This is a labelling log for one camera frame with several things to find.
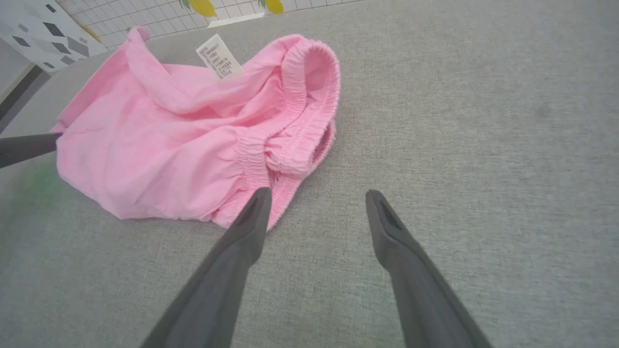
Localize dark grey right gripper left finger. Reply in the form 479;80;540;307
140;187;273;348

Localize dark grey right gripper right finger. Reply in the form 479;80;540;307
365;189;494;348

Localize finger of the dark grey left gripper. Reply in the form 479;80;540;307
0;132;64;169

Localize pink elastic waist shorts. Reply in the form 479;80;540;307
50;27;342;231

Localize grey terrazzo pattern backdrop panel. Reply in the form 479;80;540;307
0;0;108;73

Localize grey fabric sofa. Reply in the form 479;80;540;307
0;0;619;348

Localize lemon print tile backdrop panel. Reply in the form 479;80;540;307
55;0;364;49

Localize small white box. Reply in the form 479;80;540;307
208;12;266;29

